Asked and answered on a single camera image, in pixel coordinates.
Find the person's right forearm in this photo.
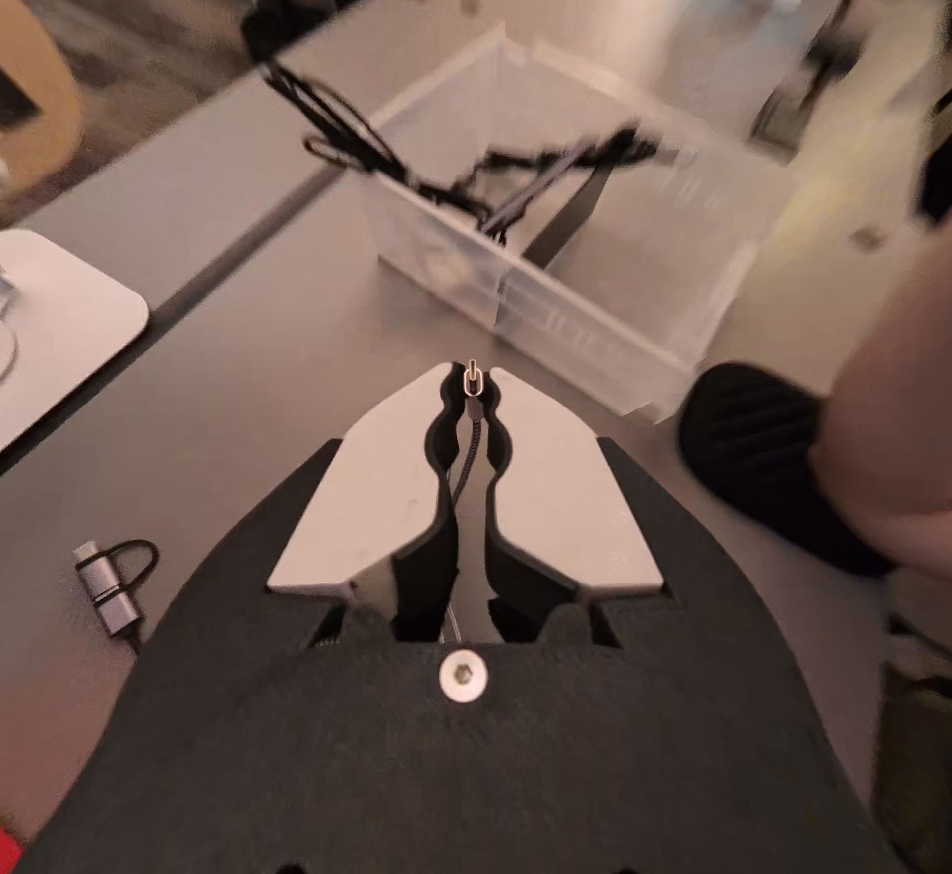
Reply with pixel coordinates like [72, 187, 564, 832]
[807, 234, 952, 574]

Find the white stand base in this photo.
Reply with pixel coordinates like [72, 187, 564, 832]
[0, 229, 151, 453]

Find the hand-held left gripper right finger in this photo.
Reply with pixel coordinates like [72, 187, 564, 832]
[487, 367, 665, 596]

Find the grey usb-c hub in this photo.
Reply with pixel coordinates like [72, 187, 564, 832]
[73, 538, 146, 641]

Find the person's olive clothing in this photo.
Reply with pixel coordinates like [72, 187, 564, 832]
[870, 591, 952, 874]

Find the clear plastic bin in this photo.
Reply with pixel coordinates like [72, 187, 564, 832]
[360, 22, 804, 429]

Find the black braided cable bundle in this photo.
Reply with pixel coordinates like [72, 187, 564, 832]
[260, 56, 670, 246]

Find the wooden sign board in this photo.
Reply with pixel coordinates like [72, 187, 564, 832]
[0, 0, 83, 202]

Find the black-white braided usb-c cable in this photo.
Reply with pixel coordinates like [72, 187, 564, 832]
[439, 359, 488, 644]

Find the black ribbed pad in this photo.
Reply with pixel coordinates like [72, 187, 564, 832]
[678, 361, 897, 579]

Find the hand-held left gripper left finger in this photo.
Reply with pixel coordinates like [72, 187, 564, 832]
[266, 362, 458, 596]

